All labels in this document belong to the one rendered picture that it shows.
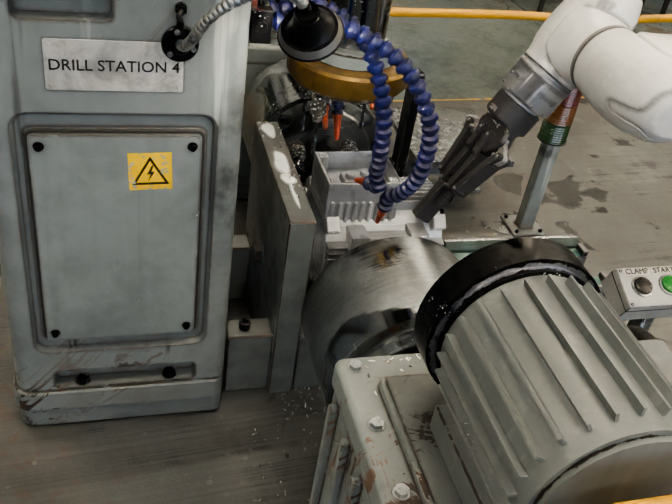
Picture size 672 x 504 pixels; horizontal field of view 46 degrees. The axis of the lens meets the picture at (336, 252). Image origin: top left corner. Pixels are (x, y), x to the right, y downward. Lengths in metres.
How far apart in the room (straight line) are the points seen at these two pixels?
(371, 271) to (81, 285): 0.38
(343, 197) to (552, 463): 0.69
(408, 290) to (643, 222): 1.15
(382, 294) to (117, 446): 0.49
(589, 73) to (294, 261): 0.48
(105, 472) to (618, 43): 0.92
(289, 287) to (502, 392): 0.58
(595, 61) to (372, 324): 0.45
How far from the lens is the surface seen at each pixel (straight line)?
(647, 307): 1.32
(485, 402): 0.68
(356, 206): 1.24
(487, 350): 0.70
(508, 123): 1.21
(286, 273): 1.16
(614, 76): 1.08
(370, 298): 1.00
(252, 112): 1.52
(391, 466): 0.80
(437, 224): 1.29
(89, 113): 0.96
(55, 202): 1.02
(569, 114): 1.73
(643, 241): 1.99
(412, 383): 0.86
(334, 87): 1.10
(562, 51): 1.17
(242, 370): 1.30
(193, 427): 1.28
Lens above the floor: 1.77
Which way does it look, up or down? 36 degrees down
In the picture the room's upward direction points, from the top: 10 degrees clockwise
